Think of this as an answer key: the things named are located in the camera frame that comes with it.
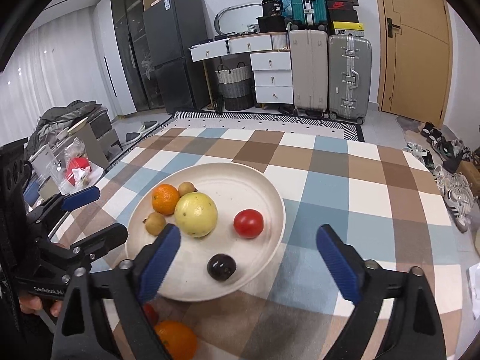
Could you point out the small orange tangerine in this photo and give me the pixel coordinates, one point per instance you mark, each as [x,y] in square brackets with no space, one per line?
[164,199]

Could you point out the stacked shoe boxes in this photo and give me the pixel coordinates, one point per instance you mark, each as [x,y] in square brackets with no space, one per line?
[343,18]

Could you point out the silver aluminium suitcase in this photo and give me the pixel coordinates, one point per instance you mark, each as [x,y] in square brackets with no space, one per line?
[350,70]

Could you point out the small brown fruit behind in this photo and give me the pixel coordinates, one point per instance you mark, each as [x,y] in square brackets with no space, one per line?
[186,188]

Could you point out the white drawer desk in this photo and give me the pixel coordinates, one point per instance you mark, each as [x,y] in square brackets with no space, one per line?
[270,62]

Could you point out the black refrigerator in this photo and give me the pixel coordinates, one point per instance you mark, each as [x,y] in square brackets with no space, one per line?
[172,27]

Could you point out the woven laundry basket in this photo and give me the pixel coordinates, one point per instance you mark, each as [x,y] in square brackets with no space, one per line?
[235,86]

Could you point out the cluttered side cabinet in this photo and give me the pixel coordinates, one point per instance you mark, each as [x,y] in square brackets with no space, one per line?
[88,121]

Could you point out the yellow guava on plate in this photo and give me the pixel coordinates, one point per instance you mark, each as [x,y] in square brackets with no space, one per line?
[196,215]

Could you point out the red object in bag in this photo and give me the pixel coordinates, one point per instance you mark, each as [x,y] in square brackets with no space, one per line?
[77,170]

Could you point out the wooden door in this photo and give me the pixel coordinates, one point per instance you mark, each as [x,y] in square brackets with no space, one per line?
[416,59]

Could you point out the red tomato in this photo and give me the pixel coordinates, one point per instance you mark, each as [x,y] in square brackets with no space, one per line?
[248,223]
[151,314]

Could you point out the dark plum on plate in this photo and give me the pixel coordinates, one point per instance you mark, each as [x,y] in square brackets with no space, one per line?
[221,267]

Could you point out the cream round plate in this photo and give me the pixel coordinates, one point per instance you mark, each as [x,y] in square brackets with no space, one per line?
[233,188]

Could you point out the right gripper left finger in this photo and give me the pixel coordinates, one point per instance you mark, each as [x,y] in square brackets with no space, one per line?
[83,330]

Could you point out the left hand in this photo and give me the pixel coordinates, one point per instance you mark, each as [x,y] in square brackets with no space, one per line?
[30,304]

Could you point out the checkered tablecloth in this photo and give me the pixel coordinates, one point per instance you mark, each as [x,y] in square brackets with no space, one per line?
[380,200]

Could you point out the large orange tangerine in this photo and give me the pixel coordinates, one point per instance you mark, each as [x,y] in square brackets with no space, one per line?
[178,339]

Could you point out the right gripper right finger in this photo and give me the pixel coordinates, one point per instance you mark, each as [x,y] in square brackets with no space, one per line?
[414,329]

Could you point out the small brown longan fruit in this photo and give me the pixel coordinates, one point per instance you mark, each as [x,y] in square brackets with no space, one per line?
[154,223]

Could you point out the beige suitcase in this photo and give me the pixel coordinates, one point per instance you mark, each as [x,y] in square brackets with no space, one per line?
[309,63]

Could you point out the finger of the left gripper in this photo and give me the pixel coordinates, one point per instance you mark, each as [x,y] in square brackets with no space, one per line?
[85,251]
[53,209]

